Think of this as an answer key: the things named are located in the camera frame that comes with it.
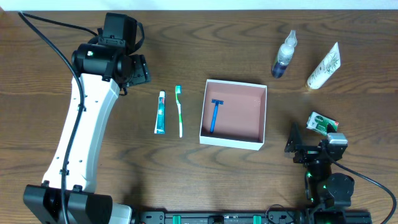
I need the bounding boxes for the green white toothbrush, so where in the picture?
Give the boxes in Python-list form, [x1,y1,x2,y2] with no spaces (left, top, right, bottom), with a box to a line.
[175,85,183,138]

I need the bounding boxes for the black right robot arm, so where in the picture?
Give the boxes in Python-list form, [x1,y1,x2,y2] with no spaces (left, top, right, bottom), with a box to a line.
[284,123,354,223]

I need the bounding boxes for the black mounting rail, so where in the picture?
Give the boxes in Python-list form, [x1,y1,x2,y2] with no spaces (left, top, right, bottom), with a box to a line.
[130,210,372,224]

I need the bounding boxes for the blue disposable razor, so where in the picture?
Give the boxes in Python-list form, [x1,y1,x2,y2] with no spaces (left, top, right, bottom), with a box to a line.
[210,99,224,134]

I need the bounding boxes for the white bamboo print lotion tube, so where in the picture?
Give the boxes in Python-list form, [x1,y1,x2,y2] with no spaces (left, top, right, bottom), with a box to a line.
[305,42,341,90]

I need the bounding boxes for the green white toothpaste tube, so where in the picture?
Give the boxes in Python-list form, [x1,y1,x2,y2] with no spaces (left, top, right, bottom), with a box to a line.
[154,90,165,134]

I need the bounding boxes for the green white Dettol soap pack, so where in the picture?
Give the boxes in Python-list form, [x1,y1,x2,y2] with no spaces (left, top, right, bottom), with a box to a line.
[306,111,339,136]

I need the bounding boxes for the clear pump bottle blue liquid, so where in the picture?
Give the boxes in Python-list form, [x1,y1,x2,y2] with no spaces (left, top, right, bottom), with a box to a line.
[271,30,297,78]

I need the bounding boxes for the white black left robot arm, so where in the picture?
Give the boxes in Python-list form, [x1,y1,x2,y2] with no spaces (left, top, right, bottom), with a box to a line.
[23,44,150,223]

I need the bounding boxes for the pink open cardboard box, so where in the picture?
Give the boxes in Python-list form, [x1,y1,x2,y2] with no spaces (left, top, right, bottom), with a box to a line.
[199,79,267,151]

